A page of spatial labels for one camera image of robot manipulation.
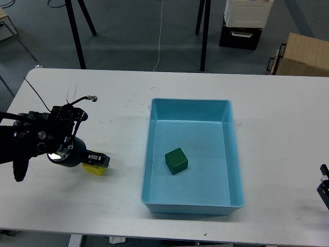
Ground white storage box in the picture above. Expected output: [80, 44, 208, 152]
[224, 1, 274, 28]

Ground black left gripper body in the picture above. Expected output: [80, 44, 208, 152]
[47, 137, 88, 167]

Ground black trestle legs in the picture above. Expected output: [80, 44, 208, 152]
[64, 0, 98, 70]
[195, 0, 211, 72]

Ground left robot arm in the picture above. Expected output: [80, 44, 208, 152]
[1, 96, 110, 182]

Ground black trestle legs right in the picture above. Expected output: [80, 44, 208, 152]
[195, 0, 211, 72]

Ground light wooden cabinet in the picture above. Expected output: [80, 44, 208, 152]
[266, 33, 328, 77]

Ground wooden chair at left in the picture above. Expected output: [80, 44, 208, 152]
[1, 8, 38, 62]

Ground yellow wooden block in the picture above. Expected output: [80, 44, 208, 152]
[82, 151, 107, 175]

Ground white hanging cord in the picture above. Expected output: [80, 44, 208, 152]
[153, 0, 165, 73]

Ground green wooden block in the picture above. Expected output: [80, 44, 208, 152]
[165, 148, 188, 175]

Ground black storage box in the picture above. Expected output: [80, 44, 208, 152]
[219, 21, 263, 50]

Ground black trestle legs left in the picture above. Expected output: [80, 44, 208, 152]
[64, 0, 98, 70]

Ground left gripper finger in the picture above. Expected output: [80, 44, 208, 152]
[87, 152, 110, 167]

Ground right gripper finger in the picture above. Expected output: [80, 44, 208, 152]
[317, 164, 329, 209]

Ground light blue plastic bin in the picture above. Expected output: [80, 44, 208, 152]
[141, 98, 245, 215]

